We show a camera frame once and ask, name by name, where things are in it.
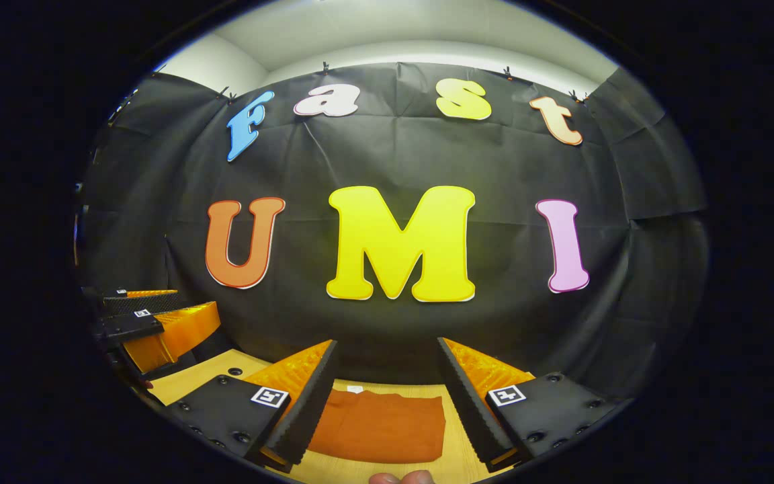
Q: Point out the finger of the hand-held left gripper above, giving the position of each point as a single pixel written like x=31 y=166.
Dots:
x=132 y=326
x=145 y=304

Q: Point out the orange knit garment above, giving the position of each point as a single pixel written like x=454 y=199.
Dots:
x=380 y=427

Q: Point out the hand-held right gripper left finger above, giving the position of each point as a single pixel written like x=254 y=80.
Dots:
x=306 y=410

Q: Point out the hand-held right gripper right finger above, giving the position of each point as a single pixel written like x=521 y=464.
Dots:
x=471 y=410

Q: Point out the black backdrop cloth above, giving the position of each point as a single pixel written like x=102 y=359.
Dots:
x=394 y=154

